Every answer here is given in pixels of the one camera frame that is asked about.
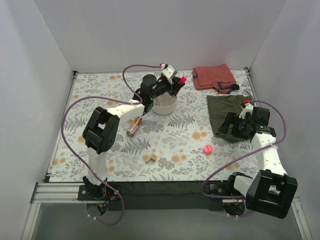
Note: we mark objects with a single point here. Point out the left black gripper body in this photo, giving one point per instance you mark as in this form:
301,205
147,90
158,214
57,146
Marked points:
172,85

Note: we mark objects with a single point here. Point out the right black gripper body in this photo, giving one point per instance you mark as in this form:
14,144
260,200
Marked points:
231,125

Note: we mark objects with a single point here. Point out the gold binder clip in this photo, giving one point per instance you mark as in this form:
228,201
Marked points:
152,158

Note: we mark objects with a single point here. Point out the pink black highlighter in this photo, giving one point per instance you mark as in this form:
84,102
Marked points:
183,79

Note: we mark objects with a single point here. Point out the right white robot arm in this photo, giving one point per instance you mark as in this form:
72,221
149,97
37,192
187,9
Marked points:
272,190

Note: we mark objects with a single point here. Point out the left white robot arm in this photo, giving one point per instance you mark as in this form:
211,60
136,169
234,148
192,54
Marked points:
101,129

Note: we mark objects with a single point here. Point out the white divided round organizer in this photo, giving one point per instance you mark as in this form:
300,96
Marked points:
165,104

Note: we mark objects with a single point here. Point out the folded olive green cloth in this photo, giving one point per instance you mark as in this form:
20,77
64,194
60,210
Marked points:
218,109

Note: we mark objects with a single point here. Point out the pink round sharpener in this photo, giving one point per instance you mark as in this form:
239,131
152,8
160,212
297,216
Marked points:
208,150

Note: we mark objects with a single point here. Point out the folded red cloth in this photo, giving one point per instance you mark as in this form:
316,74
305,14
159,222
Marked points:
219,78

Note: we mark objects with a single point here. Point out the floral patterned table mat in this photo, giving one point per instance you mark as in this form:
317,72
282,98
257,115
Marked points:
177,139

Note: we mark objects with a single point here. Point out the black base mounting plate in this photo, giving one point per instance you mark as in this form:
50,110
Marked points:
164,195

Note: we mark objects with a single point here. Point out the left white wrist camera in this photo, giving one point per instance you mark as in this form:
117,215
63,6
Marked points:
168,71

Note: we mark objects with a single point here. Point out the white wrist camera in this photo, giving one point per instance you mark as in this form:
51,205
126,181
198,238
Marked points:
247,108
168,71

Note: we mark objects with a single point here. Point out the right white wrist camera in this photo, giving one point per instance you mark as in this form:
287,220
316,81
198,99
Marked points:
247,108

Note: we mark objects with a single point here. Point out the aluminium front rail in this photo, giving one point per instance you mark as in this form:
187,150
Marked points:
55,193

